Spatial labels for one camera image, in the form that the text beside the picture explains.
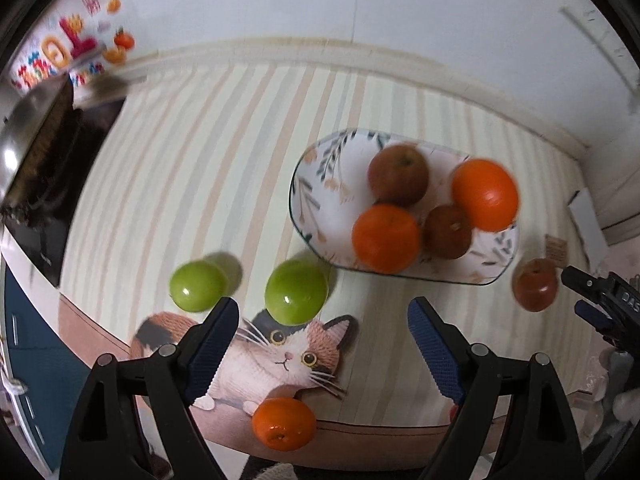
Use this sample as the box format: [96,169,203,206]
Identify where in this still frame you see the red apple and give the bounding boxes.
[512,258,559,312]

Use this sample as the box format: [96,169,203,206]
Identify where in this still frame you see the small orange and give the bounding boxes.
[252,398,317,452]

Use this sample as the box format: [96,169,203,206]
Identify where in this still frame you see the green apple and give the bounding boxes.
[168,260,229,313]
[264,259,329,326]

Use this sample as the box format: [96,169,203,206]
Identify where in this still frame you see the small red cherry tomato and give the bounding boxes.
[449,404,458,422]

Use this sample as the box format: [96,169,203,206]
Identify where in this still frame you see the brown mat label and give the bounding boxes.
[544,234,568,268]

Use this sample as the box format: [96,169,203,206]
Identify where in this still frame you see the white card on counter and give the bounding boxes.
[568,188,608,271]

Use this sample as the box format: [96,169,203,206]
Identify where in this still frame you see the blue cabinet front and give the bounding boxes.
[4,271,89,469]

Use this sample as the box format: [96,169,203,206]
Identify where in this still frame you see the large orange far right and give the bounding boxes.
[451,158,520,232]

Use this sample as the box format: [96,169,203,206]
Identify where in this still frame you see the dark small mandarin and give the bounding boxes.
[422,204,473,260]

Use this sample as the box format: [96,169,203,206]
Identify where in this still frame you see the orange front of plate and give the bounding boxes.
[352,204,421,274]

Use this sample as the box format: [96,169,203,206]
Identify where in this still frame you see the black induction cooktop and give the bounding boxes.
[1,99,125,286]

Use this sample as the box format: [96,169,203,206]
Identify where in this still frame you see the red-brown apple on plate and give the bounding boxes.
[367,144,430,207]

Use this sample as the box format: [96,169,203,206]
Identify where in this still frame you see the floral oval ceramic plate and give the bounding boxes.
[288,128,518,286]

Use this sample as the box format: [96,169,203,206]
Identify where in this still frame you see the striped mat with cat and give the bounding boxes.
[58,64,598,469]

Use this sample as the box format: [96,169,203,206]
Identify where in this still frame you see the steel wok pan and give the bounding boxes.
[1,70,74,206]

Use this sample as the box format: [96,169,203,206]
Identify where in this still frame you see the white wall socket right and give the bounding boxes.
[560,6,639,93]

